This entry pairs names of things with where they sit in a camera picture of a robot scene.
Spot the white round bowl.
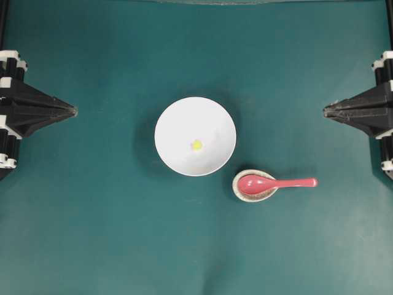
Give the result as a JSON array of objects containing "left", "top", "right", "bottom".
[{"left": 154, "top": 97, "right": 237, "bottom": 176}]

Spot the pink ceramic spoon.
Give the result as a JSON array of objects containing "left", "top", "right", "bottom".
[{"left": 238, "top": 175, "right": 318, "bottom": 195}]

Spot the yellow hexagonal prism block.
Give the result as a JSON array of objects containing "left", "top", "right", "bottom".
[{"left": 192, "top": 140, "right": 203, "bottom": 151}]

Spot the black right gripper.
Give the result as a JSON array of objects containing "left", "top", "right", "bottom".
[{"left": 324, "top": 50, "right": 392, "bottom": 179}]

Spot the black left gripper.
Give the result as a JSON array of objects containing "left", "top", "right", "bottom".
[{"left": 1, "top": 50, "right": 77, "bottom": 180}]

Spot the speckled spoon rest dish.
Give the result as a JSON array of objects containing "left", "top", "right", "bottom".
[{"left": 232, "top": 169, "right": 278, "bottom": 203}]

